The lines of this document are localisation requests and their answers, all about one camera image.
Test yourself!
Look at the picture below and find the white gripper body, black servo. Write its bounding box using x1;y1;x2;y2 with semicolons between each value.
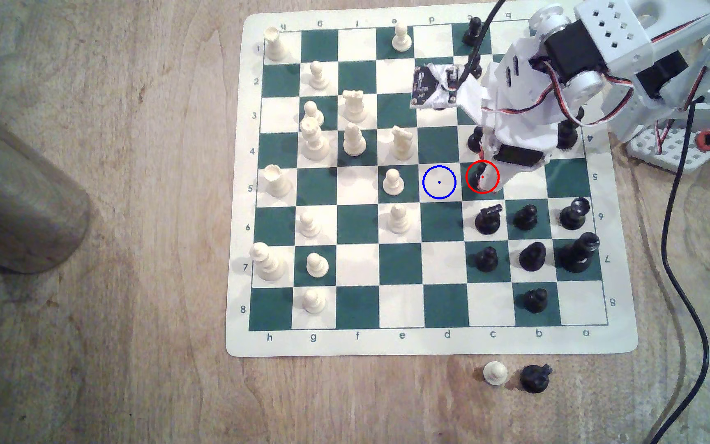
481;34;584;169

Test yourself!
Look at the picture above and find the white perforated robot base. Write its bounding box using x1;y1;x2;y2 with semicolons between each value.
625;120;710;173

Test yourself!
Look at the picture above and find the black chess knight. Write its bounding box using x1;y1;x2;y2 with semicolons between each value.
520;364;554;395
474;203;505;236

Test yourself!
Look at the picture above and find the black chess queen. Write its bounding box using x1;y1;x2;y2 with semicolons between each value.
557;120;579;154

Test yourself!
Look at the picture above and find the black chess bishop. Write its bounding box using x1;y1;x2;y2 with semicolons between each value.
519;241;547;272

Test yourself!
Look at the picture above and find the white chess knight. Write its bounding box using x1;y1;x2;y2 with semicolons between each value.
390;125;417;160

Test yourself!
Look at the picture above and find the black chess king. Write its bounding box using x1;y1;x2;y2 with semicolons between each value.
557;232;601;274

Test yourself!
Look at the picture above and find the white chess bishop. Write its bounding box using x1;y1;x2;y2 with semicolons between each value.
342;122;367;157

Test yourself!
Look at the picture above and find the white chess rook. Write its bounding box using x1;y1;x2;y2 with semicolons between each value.
342;89;369;123
265;164;292;199
265;28;290;62

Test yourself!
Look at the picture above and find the green white chess mat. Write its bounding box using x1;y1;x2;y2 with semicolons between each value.
226;9;639;357

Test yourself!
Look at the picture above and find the white chess queen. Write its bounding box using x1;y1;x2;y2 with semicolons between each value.
300;117;331;162

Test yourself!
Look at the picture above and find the white chess king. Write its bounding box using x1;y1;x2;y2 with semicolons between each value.
250;242;286;282

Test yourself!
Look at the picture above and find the metal cylinder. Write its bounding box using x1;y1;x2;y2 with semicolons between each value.
0;92;92;275

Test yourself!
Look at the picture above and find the black camera cable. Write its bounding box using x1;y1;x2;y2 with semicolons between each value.
450;0;509;87

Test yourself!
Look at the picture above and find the camera board with white mount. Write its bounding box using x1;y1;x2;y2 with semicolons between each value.
410;62;485;127

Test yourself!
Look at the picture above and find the black power cable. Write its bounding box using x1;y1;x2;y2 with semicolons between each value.
648;95;710;444

